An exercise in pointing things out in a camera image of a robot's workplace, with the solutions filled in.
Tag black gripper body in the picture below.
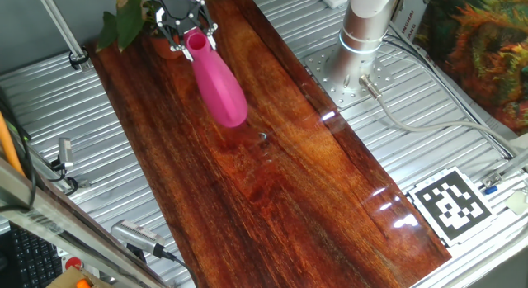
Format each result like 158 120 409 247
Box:
154 0 198 23

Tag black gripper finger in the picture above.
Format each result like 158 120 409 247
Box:
188 0 219 51
154 7 195 63

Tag pink plastic watering can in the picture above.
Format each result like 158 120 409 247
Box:
183 26 249 129

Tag potted green leafy plant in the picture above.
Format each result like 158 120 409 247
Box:
97 0 186 61

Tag aluminium profile strut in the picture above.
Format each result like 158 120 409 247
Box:
493 145 528 182
35 0 94 73

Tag glossy wood grain board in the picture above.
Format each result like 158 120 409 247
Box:
85 0 453 288

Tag orange pole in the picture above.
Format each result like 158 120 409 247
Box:
0 110 26 177

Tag white printed carton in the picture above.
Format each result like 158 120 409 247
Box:
389 0 434 66

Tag grey box with red button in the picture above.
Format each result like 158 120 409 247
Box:
57 248 86 272

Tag black keyboard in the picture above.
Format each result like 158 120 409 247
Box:
10 225 63 288

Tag brown cardboard box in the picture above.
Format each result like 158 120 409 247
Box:
45 266 112 288

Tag colourful painted poster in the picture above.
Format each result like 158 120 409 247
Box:
412 0 528 136

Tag black white fiducial marker board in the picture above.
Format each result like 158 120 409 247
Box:
406 166 498 248

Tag small white plate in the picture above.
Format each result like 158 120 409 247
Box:
503 188 528 217

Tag small silver camera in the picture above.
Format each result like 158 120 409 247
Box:
57 137 75 172

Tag black looping cable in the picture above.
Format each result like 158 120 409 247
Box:
0 85 39 213

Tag silver ribbed depth camera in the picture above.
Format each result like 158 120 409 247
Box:
111 220 166 256

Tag thick grey base cable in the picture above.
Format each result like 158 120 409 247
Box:
358 74 528 157

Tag black camera cable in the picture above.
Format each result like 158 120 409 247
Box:
154 244 199 288

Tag thin cables beside poster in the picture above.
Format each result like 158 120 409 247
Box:
381 26 515 159

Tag small metal corner bracket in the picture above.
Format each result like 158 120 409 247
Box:
481 171 502 188

